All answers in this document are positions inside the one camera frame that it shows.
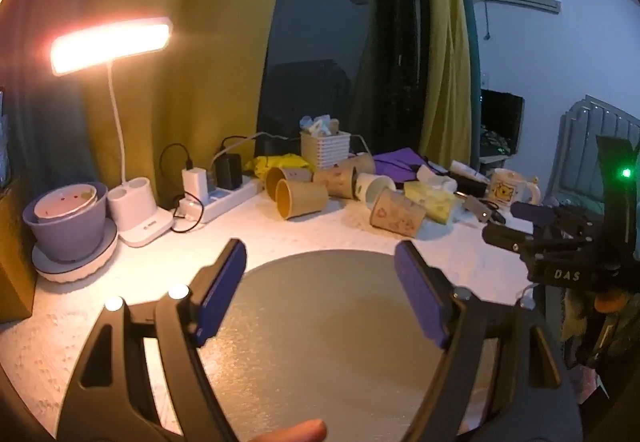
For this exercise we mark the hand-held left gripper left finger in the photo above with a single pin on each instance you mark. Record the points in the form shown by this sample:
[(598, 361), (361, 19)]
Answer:
[(220, 292)]

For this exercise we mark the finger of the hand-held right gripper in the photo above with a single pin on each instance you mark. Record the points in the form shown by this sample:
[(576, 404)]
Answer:
[(505, 236), (532, 211)]

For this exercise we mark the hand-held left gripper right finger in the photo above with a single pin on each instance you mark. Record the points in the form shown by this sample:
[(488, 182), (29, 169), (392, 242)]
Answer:
[(420, 294)]

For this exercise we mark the printed brown paper cup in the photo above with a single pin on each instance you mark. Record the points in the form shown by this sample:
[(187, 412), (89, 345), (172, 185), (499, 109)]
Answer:
[(335, 182), (397, 214)]

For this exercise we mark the white paper cup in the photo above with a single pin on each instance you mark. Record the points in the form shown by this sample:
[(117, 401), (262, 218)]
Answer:
[(374, 189)]

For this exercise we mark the brown paper cup yellow inside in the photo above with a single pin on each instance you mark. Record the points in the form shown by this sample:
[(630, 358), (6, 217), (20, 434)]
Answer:
[(302, 199)]

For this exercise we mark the person's left hand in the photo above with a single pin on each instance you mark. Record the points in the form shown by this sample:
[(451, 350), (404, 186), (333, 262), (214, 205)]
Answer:
[(295, 433)]

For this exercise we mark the white mug yellow print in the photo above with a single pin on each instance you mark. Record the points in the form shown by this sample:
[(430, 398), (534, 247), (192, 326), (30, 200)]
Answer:
[(510, 192)]

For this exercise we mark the black small box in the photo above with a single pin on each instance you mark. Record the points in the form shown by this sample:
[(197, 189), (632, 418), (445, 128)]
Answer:
[(467, 182)]

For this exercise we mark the yellow tissue packet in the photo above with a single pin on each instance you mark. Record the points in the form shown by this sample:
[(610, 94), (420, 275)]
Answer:
[(432, 202)]

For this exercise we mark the grey padded headboard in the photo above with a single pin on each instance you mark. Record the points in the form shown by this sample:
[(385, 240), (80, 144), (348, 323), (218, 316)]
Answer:
[(585, 147)]

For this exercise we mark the white power strip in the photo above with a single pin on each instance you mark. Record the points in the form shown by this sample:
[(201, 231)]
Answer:
[(227, 202)]

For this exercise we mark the dark monitor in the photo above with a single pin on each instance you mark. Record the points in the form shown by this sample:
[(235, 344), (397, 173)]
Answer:
[(500, 120)]

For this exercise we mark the grey round mat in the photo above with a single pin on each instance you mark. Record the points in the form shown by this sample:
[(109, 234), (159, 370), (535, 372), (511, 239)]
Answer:
[(325, 342)]

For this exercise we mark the white desk lamp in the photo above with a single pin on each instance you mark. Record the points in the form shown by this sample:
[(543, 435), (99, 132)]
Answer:
[(140, 217)]

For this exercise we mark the white charger plug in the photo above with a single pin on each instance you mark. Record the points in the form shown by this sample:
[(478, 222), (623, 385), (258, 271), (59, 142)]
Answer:
[(194, 182)]

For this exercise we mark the black charger plug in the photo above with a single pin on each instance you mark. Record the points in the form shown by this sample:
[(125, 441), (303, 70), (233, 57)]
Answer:
[(229, 171)]

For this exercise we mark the purple cloth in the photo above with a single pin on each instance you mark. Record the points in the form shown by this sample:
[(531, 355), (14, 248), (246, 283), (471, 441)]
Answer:
[(397, 160)]

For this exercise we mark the yellow cloth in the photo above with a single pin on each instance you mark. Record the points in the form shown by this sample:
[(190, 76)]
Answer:
[(282, 162)]

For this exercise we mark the white round saucer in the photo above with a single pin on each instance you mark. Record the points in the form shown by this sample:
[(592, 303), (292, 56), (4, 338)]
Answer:
[(75, 269)]

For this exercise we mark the purple plastic pot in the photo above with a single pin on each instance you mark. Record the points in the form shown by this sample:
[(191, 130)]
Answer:
[(67, 234)]

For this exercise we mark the white slatted box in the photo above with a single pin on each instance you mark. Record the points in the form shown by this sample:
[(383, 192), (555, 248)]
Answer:
[(325, 150)]

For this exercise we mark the white inner bowl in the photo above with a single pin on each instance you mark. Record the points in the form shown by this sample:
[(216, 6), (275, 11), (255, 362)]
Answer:
[(65, 204)]

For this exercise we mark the brown wooden box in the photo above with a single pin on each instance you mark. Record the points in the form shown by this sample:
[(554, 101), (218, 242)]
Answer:
[(15, 262)]

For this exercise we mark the yellow-green curtain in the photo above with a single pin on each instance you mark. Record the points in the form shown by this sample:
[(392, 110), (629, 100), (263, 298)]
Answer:
[(210, 47)]

